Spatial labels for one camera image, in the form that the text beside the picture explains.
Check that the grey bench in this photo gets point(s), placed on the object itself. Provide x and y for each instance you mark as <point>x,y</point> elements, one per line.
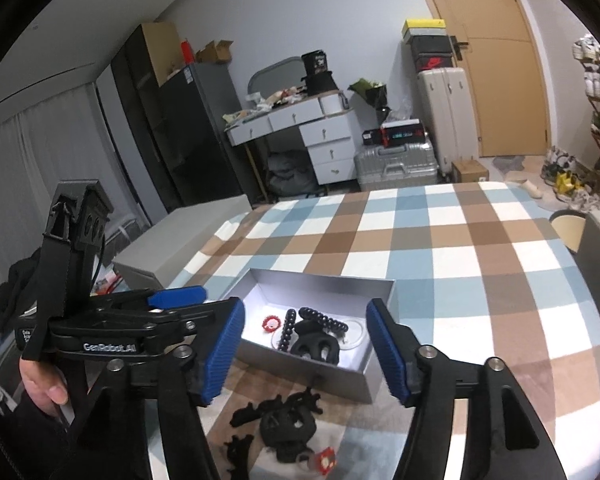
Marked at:
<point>180,240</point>

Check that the black clothes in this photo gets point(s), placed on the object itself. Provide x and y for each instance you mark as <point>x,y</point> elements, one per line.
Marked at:
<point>15,290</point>

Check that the red and black shoe box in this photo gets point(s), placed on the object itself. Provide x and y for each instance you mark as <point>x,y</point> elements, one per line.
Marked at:
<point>434,62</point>

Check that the white upright suitcase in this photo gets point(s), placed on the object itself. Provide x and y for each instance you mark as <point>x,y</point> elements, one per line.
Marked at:
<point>447,120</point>

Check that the wooden door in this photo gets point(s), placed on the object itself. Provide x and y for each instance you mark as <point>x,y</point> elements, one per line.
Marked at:
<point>500,90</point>

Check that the beige slipper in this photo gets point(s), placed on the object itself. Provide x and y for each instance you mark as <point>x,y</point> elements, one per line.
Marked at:
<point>525,187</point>

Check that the dark green bouquet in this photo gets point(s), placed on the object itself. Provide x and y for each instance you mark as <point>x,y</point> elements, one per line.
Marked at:
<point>370,92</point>

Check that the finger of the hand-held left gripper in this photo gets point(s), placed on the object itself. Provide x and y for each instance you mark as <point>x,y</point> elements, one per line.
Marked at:
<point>200,315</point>
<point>177,297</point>

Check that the arched grey mirror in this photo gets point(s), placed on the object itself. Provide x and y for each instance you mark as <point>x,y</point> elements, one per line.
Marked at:
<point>272,72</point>

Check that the desk clutter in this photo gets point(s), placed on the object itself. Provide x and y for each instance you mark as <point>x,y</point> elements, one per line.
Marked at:
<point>270,102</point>

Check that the checkered tablecloth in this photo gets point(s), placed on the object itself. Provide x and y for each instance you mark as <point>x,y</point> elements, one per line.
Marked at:
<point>455,260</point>

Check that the black bag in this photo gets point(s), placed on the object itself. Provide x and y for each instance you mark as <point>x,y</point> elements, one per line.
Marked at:
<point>319,82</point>

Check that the white and red hair clip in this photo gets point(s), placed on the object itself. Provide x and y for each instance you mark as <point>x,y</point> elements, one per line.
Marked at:
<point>326,461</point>

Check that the silver flat suitcase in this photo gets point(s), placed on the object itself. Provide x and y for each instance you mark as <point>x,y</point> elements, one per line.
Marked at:
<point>395,167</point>

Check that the grey curtain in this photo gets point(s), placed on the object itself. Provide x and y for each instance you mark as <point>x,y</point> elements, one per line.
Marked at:
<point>30,160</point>

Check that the black flat box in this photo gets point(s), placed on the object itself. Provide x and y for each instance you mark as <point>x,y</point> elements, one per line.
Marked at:
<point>395,134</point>

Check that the grey floor mat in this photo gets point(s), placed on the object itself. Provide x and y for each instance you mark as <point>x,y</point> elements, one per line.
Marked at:
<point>507,163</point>

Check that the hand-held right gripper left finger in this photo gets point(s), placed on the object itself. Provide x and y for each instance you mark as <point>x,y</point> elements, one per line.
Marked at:
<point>225,355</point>

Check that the person's left hand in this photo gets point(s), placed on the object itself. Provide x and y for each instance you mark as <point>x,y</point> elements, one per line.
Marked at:
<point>42,382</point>

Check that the shoe rack with shoes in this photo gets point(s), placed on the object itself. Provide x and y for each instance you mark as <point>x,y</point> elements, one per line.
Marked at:
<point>597,75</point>

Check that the open cardboard boxes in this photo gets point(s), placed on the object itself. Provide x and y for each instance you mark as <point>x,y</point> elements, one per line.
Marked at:
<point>215,51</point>

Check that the yellow lid shoe box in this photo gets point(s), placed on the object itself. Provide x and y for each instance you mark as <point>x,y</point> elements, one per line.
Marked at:
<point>424,27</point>

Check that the person's left forearm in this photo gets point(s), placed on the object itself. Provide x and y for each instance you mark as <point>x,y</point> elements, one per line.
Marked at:
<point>10,440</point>

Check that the dark refrigerator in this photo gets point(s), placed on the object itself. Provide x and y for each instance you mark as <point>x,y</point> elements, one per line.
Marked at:
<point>205,135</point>

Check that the pile of shoes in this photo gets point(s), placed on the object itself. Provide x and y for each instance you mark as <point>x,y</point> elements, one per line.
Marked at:
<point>570,182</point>

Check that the grey bag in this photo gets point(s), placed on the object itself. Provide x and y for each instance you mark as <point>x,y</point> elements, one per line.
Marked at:
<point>290,175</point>

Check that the black wardrobe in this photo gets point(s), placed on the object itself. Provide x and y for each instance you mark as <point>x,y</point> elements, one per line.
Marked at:
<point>135,110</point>

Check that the white desk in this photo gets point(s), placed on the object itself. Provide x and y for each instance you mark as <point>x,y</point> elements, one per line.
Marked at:
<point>330,145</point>

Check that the silver gift box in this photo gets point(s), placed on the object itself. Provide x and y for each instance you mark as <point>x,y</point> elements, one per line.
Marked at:
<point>330,380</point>

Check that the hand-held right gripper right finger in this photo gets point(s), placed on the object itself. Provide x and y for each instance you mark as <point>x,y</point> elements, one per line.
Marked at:
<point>387,355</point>

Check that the small cardboard box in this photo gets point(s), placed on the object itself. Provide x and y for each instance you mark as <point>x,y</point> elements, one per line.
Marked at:
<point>470,171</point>

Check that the round beige bin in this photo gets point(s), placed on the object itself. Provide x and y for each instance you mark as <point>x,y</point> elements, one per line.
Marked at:
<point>567,230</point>

